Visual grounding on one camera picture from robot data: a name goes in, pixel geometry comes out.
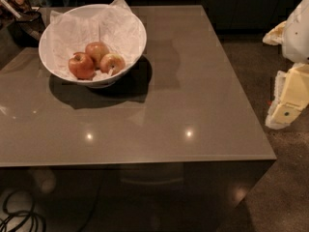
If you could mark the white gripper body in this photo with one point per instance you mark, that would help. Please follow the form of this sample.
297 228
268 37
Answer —
297 36

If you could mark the dark bag on table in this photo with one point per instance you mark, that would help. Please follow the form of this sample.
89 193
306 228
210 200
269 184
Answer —
28 22

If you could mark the white paper liner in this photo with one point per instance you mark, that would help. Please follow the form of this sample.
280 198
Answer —
77 33

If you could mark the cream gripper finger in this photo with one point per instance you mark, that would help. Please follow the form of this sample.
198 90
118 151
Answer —
275 35
291 96

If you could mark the red apple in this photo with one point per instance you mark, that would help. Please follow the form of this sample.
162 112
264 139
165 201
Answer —
81 65
112 63
96 51

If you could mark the white bowl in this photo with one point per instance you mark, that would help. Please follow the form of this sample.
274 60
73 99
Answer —
128 62

